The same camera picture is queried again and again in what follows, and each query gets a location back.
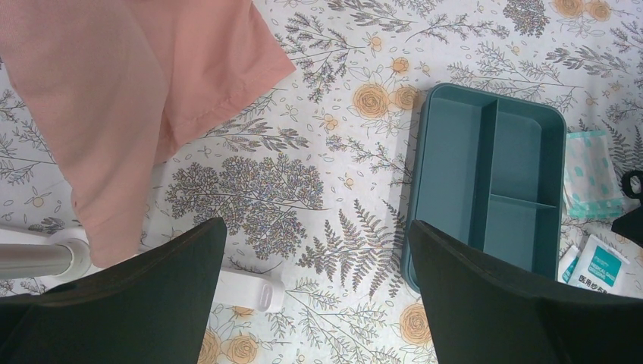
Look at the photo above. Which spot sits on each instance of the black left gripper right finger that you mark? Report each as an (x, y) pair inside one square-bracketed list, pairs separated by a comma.
[(481, 309)]

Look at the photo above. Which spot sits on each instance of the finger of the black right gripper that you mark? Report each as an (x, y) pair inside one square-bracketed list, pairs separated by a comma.
[(630, 226)]

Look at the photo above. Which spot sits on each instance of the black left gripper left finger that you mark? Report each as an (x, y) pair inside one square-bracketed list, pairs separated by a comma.
[(152, 308)]

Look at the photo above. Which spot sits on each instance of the black handled scissors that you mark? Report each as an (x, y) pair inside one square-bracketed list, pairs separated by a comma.
[(631, 182)]

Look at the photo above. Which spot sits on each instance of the teal medical gauze packet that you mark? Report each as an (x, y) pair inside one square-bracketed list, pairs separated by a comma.
[(599, 268)]

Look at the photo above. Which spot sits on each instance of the teal band-aid pack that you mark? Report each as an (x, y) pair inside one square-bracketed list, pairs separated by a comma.
[(590, 186)]

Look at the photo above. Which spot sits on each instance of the dark teal divided tray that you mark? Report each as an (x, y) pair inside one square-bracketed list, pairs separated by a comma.
[(488, 171)]

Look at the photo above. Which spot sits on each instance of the white clothes rack pole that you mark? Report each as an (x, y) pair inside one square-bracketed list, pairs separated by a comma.
[(64, 260)]

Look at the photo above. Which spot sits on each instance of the white rack foot front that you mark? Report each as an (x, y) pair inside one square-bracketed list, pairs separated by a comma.
[(234, 288)]

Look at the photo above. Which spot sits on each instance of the floral table cloth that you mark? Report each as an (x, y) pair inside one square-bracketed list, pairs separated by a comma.
[(312, 179)]

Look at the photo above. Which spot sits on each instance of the pink hanging cloth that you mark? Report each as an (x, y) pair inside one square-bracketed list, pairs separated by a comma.
[(116, 87)]

